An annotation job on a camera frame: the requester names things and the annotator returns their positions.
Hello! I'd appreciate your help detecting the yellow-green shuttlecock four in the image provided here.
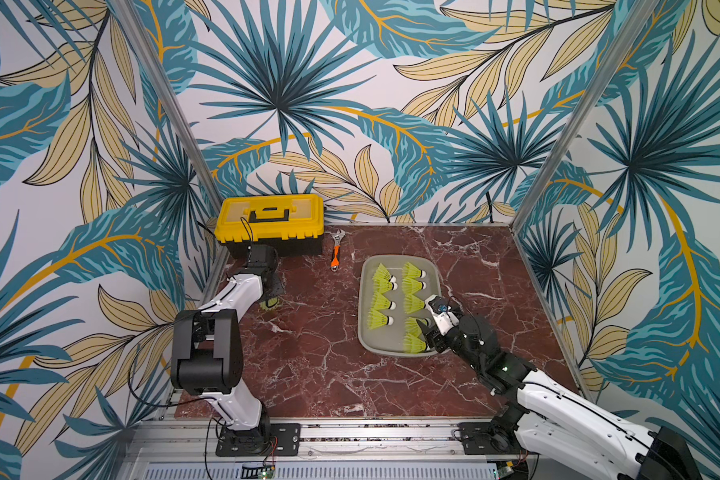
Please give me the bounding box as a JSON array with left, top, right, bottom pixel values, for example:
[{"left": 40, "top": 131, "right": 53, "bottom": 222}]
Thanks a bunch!
[{"left": 403, "top": 334, "right": 428, "bottom": 355}]

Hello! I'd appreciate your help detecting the yellow-green shuttlecock six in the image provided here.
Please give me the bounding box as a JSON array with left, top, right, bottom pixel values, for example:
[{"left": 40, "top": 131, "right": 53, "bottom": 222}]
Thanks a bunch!
[{"left": 405, "top": 317, "right": 427, "bottom": 337}]

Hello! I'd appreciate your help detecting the yellow-green shuttlecock three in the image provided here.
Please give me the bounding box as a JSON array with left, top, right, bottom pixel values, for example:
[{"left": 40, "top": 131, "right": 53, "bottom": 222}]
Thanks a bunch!
[{"left": 403, "top": 295, "right": 425, "bottom": 314}]

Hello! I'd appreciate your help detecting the grey plastic storage tray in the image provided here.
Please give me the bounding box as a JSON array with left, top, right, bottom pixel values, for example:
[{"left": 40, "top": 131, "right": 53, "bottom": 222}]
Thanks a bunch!
[{"left": 358, "top": 255, "right": 441, "bottom": 358}]

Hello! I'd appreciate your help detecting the yellow-green shuttlecock one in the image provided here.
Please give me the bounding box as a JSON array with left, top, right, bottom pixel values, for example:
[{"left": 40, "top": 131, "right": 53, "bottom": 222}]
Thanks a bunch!
[{"left": 401, "top": 278, "right": 426, "bottom": 295}]

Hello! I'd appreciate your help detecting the yellow-green shuttlecock nine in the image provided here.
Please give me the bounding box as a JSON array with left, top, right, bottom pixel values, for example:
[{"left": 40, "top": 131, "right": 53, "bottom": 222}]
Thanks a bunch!
[{"left": 371, "top": 293, "right": 396, "bottom": 312}]

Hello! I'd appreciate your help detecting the yellow-green shuttlecock two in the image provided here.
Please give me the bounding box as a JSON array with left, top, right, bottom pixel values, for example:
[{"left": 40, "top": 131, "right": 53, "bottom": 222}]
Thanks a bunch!
[{"left": 402, "top": 262, "right": 427, "bottom": 280}]

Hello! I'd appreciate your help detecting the yellow-green shuttlecock five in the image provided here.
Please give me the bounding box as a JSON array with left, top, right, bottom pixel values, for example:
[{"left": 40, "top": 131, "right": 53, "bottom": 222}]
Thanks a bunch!
[{"left": 373, "top": 279, "right": 397, "bottom": 294}]

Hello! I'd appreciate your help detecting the yellow-green shuttlecock eight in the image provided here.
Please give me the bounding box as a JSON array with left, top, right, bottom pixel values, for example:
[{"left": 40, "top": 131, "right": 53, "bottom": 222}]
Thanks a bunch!
[{"left": 373, "top": 263, "right": 396, "bottom": 283}]

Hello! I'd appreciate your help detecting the yellow-green shuttlecock seven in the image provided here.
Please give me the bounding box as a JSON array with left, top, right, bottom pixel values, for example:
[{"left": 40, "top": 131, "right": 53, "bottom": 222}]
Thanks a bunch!
[{"left": 367, "top": 310, "right": 394, "bottom": 330}]

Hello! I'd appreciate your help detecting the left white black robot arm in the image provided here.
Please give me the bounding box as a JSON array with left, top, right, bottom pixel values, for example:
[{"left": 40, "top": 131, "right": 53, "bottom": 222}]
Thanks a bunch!
[{"left": 170, "top": 244, "right": 278, "bottom": 456}]

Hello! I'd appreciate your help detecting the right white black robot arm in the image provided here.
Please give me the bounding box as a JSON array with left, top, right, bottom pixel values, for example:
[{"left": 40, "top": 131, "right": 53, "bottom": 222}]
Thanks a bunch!
[{"left": 417, "top": 311, "right": 701, "bottom": 479}]

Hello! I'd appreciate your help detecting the yellow-green shuttlecock ten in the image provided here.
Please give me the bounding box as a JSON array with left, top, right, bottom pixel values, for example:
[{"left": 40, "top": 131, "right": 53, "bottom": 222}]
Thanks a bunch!
[{"left": 260, "top": 298, "right": 281, "bottom": 311}]

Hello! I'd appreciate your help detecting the yellow black toolbox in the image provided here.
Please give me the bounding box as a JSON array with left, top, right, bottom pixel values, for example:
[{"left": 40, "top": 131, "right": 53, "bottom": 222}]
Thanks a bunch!
[{"left": 214, "top": 194, "right": 325, "bottom": 258}]

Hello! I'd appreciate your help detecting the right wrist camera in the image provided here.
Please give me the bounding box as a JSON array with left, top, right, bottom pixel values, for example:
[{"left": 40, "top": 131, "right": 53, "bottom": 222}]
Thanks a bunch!
[{"left": 425, "top": 295, "right": 463, "bottom": 336}]

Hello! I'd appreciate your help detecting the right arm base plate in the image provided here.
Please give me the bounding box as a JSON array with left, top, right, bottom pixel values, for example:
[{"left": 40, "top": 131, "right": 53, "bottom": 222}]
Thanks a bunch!
[{"left": 454, "top": 422, "right": 522, "bottom": 455}]

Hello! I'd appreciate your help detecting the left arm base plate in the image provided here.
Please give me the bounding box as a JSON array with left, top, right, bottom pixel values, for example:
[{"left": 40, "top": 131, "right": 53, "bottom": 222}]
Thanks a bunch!
[{"left": 215, "top": 423, "right": 301, "bottom": 457}]

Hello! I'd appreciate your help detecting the aluminium front rail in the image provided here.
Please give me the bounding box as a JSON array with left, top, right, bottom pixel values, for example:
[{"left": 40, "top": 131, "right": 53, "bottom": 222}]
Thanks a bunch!
[{"left": 116, "top": 418, "right": 577, "bottom": 480}]

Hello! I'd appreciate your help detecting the left aluminium frame post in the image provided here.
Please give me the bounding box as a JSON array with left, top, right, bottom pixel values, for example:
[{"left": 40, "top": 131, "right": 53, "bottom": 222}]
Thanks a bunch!
[{"left": 111, "top": 0, "right": 222, "bottom": 215}]

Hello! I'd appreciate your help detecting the aluminium frame post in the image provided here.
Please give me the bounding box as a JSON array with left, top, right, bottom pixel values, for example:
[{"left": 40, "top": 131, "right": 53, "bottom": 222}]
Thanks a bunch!
[
  {"left": 111, "top": 0, "right": 222, "bottom": 215},
  {"left": 511, "top": 0, "right": 659, "bottom": 236}
]

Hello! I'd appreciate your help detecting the right aluminium frame post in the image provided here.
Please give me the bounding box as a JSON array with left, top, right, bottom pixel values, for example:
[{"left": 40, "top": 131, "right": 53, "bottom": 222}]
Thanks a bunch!
[{"left": 511, "top": 0, "right": 659, "bottom": 236}]

